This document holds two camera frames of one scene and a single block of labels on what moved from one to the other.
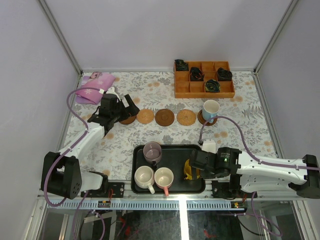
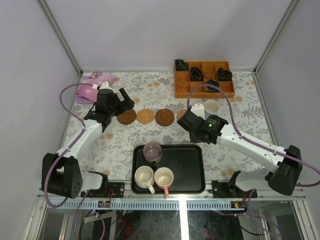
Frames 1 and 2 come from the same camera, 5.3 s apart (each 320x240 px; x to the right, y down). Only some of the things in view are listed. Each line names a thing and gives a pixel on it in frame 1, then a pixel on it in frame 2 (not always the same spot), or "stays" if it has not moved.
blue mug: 210,110 stays
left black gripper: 122,111 to 122,103
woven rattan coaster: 145,116 stays
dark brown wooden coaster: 164,117 stays
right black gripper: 209,176 to 192,139
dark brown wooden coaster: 128,120 stays
